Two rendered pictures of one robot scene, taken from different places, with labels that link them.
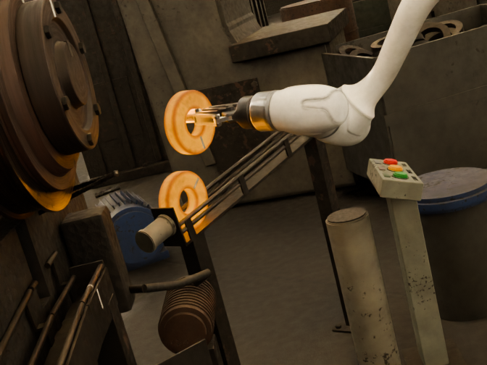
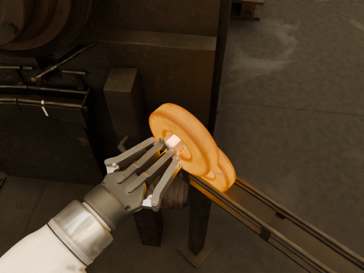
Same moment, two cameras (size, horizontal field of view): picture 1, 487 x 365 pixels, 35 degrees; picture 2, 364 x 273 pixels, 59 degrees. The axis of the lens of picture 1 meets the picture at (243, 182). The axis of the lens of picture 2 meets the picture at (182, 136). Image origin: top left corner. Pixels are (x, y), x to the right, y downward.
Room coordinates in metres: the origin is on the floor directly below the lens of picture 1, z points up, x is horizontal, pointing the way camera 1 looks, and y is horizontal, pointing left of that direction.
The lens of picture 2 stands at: (1.87, -0.26, 1.40)
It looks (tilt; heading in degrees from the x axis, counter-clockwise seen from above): 54 degrees down; 93
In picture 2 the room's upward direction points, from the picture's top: straight up
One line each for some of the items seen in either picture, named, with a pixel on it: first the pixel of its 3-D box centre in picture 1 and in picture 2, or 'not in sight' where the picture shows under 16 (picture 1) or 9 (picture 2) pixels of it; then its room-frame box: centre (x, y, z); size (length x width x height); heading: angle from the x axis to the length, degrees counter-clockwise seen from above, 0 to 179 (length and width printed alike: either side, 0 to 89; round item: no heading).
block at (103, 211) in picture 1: (97, 262); (127, 106); (1.67, 0.36, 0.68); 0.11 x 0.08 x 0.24; 86
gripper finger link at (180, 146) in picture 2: not in sight; (181, 152); (1.85, 0.05, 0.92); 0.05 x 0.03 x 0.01; 51
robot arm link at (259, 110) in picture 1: (268, 111); (83, 229); (1.70, -0.09, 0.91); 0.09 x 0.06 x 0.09; 141
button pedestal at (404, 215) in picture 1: (414, 266); not in sight; (2.06, -0.41, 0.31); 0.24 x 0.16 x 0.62; 176
